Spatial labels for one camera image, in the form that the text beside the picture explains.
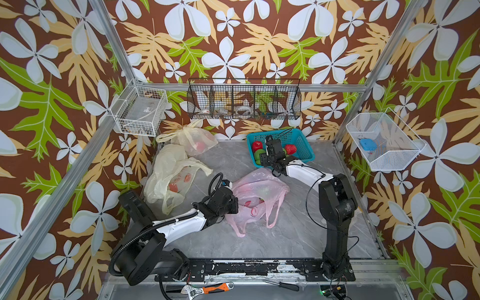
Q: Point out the black wire basket rear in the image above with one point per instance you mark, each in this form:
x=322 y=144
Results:
x=231 y=98

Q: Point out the orange adjustable wrench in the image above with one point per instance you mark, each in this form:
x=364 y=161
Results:
x=193 y=292

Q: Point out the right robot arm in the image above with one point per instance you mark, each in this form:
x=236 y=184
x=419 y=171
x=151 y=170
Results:
x=337 y=205

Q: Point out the white wire basket left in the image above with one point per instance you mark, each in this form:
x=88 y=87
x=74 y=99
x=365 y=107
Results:
x=139 y=109

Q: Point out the yellow plastic bag with fruit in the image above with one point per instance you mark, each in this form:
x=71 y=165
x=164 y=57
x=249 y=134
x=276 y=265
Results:
x=172 y=175

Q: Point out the blue object in basket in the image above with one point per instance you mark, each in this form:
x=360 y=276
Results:
x=368 y=145

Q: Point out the pale yellow bag at back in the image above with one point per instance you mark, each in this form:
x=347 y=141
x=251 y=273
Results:
x=194 y=139

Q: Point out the white wire basket right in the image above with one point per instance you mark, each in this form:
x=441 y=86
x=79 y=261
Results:
x=398 y=145

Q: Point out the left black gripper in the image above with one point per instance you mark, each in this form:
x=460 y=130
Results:
x=234 y=201

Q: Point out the black handled screwdriver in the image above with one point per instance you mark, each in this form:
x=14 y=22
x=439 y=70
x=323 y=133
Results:
x=288 y=286

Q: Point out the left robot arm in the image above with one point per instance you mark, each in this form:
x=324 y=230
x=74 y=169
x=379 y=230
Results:
x=141 y=252

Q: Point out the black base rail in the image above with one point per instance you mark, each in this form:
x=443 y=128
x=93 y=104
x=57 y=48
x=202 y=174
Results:
x=311 y=269

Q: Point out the green cabbage toy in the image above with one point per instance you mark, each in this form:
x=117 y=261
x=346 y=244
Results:
x=257 y=154

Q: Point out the white wire basket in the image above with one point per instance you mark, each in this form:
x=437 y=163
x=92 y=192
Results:
x=398 y=145
x=139 y=109

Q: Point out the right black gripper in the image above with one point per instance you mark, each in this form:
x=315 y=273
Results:
x=264 y=159

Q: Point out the red fruit toy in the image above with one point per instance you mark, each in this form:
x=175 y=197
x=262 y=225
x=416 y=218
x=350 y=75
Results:
x=290 y=149

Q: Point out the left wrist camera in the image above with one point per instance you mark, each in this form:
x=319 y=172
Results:
x=227 y=184

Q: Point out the red apple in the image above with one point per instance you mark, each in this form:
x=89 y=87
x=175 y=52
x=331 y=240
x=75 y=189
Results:
x=257 y=145

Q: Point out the pink plastic bag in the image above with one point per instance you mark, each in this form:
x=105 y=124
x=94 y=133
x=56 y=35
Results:
x=260 y=196

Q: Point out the teal plastic basket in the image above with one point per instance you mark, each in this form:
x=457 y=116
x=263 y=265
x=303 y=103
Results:
x=295 y=137

